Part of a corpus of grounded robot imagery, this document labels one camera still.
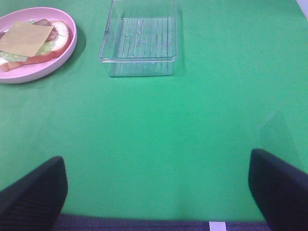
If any right clear plastic tray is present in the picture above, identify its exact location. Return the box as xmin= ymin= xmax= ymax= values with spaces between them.
xmin=99 ymin=0 xmax=178 ymax=77

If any bacon strip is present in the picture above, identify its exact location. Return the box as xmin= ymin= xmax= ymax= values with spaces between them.
xmin=33 ymin=19 xmax=57 ymax=42

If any bread slice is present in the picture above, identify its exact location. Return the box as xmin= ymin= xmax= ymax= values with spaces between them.
xmin=0 ymin=21 xmax=70 ymax=72

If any green tablecloth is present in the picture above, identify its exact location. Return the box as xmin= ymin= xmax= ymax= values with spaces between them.
xmin=0 ymin=0 xmax=308 ymax=221

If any green lettuce leaf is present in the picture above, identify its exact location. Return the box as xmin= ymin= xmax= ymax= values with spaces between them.
xmin=0 ymin=19 xmax=57 ymax=62

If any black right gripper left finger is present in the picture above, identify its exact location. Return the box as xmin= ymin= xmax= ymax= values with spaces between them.
xmin=0 ymin=156 xmax=68 ymax=231

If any pink round plate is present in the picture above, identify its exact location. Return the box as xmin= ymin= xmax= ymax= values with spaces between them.
xmin=0 ymin=7 xmax=77 ymax=84

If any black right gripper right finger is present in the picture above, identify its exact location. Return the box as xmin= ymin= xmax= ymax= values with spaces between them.
xmin=248 ymin=149 xmax=308 ymax=231

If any yellow cheese slice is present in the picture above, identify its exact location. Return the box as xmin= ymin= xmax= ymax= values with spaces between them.
xmin=0 ymin=21 xmax=53 ymax=57

